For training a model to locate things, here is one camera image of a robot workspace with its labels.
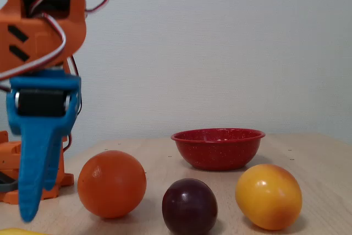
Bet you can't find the orange robot base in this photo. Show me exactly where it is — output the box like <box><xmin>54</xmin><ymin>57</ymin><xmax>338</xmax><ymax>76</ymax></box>
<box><xmin>0</xmin><ymin>130</ymin><xmax>75</xmax><ymax>205</ymax></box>

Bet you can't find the grey table clamp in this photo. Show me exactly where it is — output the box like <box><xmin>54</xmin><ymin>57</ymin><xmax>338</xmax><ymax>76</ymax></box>
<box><xmin>0</xmin><ymin>171</ymin><xmax>19</xmax><ymax>192</ymax></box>

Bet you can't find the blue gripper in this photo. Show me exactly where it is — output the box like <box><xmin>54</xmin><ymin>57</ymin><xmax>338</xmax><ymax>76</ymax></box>
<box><xmin>5</xmin><ymin>70</ymin><xmax>82</xmax><ymax>222</ymax></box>

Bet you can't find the red speckled bowl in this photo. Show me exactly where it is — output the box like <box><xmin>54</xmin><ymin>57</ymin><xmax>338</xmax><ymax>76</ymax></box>
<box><xmin>170</xmin><ymin>128</ymin><xmax>266</xmax><ymax>171</ymax></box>

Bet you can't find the yellow-orange peach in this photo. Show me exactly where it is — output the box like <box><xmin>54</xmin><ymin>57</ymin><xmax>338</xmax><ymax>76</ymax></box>
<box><xmin>235</xmin><ymin>163</ymin><xmax>303</xmax><ymax>231</ymax></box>

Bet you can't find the yellow plastic banana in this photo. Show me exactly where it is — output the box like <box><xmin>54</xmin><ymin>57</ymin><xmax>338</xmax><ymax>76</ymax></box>
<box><xmin>0</xmin><ymin>227</ymin><xmax>48</xmax><ymax>235</ymax></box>

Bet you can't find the dark purple plum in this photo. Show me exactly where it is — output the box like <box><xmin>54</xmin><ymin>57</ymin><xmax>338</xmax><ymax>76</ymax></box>
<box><xmin>161</xmin><ymin>178</ymin><xmax>218</xmax><ymax>235</ymax></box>

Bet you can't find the orange fruit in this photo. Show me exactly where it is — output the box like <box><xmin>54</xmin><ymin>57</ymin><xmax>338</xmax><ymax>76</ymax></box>
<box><xmin>77</xmin><ymin>150</ymin><xmax>147</xmax><ymax>219</ymax></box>

